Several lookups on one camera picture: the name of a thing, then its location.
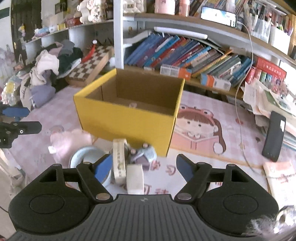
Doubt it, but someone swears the pink plush pig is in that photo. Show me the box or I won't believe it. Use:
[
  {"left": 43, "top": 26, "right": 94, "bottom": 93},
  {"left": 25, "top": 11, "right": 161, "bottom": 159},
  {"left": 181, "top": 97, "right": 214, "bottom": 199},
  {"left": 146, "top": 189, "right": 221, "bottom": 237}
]
[{"left": 48, "top": 129, "right": 93, "bottom": 168}]

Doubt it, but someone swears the yellow cardboard box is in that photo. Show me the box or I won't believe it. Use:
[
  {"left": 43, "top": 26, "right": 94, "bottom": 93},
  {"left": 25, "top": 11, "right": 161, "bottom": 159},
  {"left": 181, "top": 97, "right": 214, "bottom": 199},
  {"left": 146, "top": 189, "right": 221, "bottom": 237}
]
[{"left": 73, "top": 68, "right": 185, "bottom": 157}]

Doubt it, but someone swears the white wrist watch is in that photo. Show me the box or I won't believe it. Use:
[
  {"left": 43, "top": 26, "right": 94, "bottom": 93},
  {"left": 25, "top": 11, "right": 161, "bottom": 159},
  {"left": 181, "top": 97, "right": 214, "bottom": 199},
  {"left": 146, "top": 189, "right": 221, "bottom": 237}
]
[{"left": 112, "top": 139, "right": 128, "bottom": 185}]

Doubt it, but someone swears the orange white medicine box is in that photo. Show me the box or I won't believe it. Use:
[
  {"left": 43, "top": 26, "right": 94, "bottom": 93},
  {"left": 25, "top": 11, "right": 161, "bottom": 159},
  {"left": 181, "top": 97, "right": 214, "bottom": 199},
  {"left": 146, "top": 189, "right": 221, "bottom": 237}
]
[{"left": 200, "top": 74, "right": 231, "bottom": 91}]

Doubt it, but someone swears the white charging cable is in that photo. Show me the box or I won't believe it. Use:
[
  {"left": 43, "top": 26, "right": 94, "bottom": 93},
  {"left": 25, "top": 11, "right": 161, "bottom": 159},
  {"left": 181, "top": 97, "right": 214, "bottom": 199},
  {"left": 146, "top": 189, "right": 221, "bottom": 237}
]
[{"left": 234, "top": 21, "right": 262, "bottom": 173}]

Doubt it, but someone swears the small toy car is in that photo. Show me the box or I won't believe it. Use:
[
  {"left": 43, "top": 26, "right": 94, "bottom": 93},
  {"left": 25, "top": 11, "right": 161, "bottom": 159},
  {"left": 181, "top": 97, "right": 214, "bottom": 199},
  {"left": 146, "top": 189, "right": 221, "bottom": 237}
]
[{"left": 128, "top": 143, "right": 157, "bottom": 171}]

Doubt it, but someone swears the clear packing tape roll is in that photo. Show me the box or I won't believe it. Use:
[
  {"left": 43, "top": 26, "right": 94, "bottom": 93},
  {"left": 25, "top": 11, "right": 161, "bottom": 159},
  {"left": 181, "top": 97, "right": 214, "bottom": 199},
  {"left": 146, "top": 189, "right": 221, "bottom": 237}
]
[{"left": 69, "top": 146, "right": 113, "bottom": 188}]

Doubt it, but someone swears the pink notebook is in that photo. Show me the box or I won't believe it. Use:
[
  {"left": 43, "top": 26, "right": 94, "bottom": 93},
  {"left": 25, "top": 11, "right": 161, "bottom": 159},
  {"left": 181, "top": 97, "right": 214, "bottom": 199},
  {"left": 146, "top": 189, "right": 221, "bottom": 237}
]
[{"left": 263, "top": 161, "right": 296, "bottom": 209}]

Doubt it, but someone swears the pile of clothes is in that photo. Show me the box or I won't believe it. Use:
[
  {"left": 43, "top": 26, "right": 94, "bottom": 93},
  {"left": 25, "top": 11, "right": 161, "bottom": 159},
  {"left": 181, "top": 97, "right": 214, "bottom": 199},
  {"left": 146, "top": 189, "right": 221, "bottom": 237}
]
[{"left": 1, "top": 40, "right": 83, "bottom": 110}]

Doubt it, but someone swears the grey shelf unit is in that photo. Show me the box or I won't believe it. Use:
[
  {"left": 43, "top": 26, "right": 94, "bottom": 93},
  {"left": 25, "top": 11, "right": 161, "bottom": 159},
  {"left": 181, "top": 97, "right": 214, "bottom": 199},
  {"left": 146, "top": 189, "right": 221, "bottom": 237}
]
[{"left": 25, "top": 13, "right": 295, "bottom": 93}]

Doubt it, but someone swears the black smartphone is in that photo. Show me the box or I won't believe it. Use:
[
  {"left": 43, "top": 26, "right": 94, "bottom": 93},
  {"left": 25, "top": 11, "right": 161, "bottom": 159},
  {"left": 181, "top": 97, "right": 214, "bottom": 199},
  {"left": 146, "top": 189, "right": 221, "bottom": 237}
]
[{"left": 262, "top": 111, "right": 286, "bottom": 162}]

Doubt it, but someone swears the row of leaning books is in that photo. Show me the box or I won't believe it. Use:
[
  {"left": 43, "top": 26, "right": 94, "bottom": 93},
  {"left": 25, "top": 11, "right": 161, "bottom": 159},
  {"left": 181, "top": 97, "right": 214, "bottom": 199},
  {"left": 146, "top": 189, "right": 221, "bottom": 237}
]
[{"left": 124, "top": 32, "right": 253, "bottom": 88}]

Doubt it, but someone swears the wooden chess board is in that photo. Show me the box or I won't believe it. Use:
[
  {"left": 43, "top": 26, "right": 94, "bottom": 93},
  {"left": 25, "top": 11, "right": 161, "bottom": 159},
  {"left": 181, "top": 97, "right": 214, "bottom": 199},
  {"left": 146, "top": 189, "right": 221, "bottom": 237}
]
[{"left": 66, "top": 46, "right": 114, "bottom": 87}]

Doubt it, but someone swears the pink printed table mat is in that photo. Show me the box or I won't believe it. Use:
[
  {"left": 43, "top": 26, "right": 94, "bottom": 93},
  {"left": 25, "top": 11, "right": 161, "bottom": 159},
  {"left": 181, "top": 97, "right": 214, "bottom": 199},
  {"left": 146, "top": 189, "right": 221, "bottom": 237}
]
[{"left": 4, "top": 87, "right": 295, "bottom": 195}]

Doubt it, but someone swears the stack of papers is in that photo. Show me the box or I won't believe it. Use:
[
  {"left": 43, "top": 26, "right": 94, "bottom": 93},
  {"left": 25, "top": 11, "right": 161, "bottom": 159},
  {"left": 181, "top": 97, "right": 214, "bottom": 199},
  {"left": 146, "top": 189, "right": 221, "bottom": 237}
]
[{"left": 242, "top": 79, "right": 295, "bottom": 149}]

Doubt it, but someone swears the white desk lamp bar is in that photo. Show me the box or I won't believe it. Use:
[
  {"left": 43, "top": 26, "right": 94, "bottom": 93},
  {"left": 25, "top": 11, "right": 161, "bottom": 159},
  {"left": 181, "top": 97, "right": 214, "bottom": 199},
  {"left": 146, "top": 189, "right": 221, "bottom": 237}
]
[{"left": 154, "top": 27, "right": 208, "bottom": 40}]

